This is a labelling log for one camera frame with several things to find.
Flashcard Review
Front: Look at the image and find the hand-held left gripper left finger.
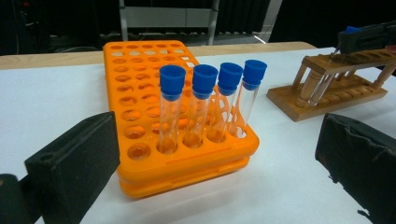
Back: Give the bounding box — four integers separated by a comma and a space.
23, 111, 121, 224

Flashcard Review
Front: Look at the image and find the white table cover sheet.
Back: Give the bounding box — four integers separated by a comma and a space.
0, 46, 396, 224

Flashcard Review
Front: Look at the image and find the grey metal stand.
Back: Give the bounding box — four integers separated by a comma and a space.
118, 0, 220, 47

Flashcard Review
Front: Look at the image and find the wooden test tube rack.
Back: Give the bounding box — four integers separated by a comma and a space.
266, 46, 396, 123

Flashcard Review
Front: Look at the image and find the blue-capped glass test tube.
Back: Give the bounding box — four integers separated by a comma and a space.
229, 59, 268, 139
307, 25, 361, 107
182, 63, 219, 149
157, 63, 187, 155
207, 62, 245, 144

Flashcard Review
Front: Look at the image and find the orange plastic test tube rack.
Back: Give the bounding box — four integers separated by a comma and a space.
102, 39, 261, 200

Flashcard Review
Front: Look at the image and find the black curtain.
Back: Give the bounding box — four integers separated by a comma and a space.
218, 0, 272, 35

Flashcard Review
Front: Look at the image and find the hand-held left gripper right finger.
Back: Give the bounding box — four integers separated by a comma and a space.
315, 112, 396, 224

